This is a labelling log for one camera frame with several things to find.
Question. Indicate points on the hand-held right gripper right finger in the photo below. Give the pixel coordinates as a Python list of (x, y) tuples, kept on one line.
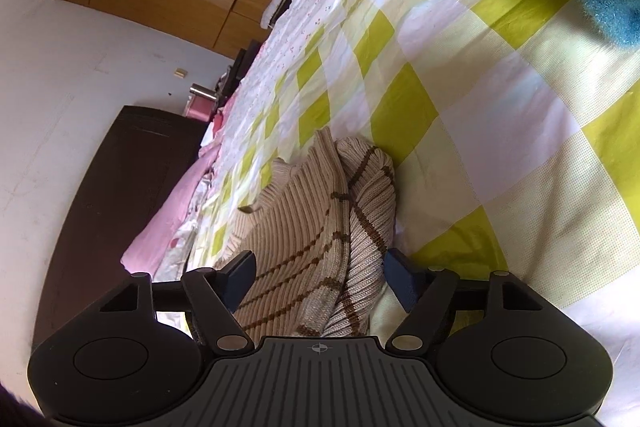
[(402, 279)]

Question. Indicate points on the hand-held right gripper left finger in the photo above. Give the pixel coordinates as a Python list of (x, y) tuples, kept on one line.
[(241, 278)]

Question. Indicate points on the beige brown-striped knit sweater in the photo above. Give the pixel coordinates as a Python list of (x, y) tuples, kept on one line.
[(300, 217)]

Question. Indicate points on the white printed pillow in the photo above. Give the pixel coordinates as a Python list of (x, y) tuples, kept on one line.
[(186, 229)]

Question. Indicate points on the pink pillow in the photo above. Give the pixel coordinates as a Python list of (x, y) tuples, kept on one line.
[(160, 227)]

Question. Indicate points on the pink floral bed sheet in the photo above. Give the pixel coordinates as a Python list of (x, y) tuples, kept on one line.
[(227, 117)]

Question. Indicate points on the dark wooden headboard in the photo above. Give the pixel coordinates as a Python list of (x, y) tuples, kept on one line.
[(100, 187)]

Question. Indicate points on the pink box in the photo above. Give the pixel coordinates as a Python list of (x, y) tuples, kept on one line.
[(199, 109)]

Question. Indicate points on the steel thermos bottle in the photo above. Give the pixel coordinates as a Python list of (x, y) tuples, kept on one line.
[(202, 91)]

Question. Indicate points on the green checked bed sheet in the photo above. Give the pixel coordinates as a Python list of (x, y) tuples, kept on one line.
[(500, 107)]

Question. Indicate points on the dark wooden nightstand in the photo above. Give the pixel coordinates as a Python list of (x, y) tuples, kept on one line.
[(237, 72)]

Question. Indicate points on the stool with white cushion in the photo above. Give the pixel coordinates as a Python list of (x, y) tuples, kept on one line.
[(279, 2)]

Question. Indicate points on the wall switch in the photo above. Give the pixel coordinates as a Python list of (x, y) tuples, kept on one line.
[(179, 73)]

